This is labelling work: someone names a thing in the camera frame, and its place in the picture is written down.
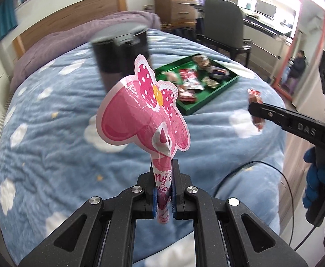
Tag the long red snack packet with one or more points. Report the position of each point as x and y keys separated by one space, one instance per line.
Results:
x=188 y=79

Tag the brown and gold snack packet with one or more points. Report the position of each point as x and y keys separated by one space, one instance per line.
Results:
x=201 y=60

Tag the wooden dresser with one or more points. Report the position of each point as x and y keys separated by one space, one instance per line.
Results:
x=176 y=9

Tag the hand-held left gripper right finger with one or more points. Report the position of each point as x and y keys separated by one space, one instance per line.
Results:
x=174 y=200

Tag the orange metal frame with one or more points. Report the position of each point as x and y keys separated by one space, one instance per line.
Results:
x=290 y=39

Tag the teal curtain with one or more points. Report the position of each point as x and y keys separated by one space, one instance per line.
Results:
x=4 y=19

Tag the desk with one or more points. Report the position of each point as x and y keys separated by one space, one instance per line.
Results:
x=268 y=26

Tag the pink striped snack packet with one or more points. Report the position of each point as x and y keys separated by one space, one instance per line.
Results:
x=169 y=76

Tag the black and brown thermos jug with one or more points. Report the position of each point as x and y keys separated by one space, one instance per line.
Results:
x=109 y=55

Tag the wooden headboard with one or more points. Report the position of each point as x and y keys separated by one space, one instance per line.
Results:
x=76 y=14

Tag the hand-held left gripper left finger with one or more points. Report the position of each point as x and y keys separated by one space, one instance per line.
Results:
x=154 y=200

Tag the grey office chair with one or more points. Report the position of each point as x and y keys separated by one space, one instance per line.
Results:
x=223 y=25

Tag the person's right hand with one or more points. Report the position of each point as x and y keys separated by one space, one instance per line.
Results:
x=311 y=178

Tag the pink character snack packet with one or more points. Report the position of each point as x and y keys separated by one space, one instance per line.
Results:
x=140 y=111

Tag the small red candy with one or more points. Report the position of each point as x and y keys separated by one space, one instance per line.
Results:
x=255 y=97

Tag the purple pillow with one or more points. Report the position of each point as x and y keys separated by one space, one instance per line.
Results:
x=67 y=41

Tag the green tray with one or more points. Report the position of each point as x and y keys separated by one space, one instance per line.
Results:
x=223 y=84

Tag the wall socket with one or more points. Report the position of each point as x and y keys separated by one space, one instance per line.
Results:
x=147 y=6

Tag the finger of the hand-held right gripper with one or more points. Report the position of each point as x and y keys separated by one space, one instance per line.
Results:
x=270 y=115

